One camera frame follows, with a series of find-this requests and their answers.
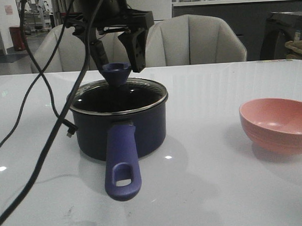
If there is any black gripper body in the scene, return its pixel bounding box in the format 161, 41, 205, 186
65, 0, 154, 34

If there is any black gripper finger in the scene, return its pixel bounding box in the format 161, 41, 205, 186
89, 40, 109, 70
118, 29, 148, 73

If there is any glass lid with purple knob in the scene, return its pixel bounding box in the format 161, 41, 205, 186
70, 62, 168, 116

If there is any dark blue saucepan purple handle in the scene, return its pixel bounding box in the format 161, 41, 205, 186
71, 99, 167, 202

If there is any pink bowl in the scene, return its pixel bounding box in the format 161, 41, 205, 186
239, 98, 302, 155

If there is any left grey upholstered chair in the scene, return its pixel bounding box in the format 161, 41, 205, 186
34, 25, 129, 73

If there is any grey upholstered chair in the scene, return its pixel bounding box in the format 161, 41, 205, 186
34, 25, 129, 73
145, 14, 247, 67

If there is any white cabinet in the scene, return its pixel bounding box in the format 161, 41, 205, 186
127, 0, 172, 21

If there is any right grey upholstered chair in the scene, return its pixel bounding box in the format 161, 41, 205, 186
145, 14, 247, 67

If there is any red bin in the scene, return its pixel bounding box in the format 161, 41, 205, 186
10, 26, 26, 51

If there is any dark grey counter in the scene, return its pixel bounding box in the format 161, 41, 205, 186
173, 0, 302, 61

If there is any dark appliance at right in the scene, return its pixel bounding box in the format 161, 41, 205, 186
257, 10, 302, 62

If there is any beige cushion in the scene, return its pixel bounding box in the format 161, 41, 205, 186
284, 40, 302, 61

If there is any black cable thin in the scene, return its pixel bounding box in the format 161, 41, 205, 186
0, 0, 79, 153

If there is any black cable thick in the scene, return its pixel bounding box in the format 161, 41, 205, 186
0, 0, 116, 226

